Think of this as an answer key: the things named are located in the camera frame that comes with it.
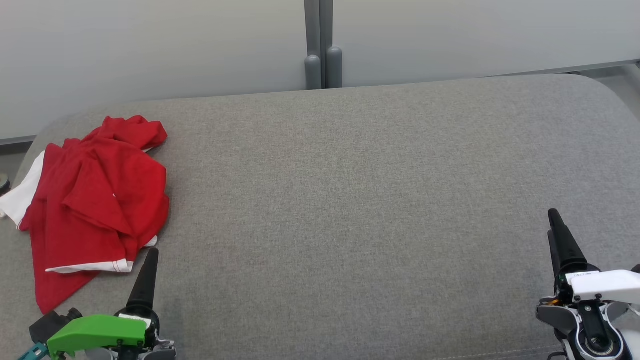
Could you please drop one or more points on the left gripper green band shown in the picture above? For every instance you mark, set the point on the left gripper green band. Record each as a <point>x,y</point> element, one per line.
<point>100,330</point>

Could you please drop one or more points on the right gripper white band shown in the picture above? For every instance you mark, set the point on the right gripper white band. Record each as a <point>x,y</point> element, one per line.
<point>610,285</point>

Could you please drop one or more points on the red shorts with white trim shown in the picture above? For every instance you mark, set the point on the red shorts with white trim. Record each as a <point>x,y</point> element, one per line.
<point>115,200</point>

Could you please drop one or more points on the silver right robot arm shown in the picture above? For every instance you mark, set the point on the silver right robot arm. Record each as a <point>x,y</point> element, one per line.
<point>600,345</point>

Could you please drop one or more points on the dark round floor object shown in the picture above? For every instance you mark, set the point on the dark round floor object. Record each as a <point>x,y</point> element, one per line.
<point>4,185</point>

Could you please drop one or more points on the grey fabric sofa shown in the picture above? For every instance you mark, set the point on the grey fabric sofa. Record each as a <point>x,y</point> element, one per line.
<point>350,200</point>

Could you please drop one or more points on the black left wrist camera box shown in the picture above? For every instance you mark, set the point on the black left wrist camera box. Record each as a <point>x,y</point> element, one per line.
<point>47,325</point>

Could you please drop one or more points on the teal left camera connector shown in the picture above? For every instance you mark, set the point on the teal left camera connector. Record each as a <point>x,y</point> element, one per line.
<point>35,352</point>

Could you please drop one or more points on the grey partition post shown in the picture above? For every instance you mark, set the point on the grey partition post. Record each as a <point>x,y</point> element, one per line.
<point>313,72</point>
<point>334,67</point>

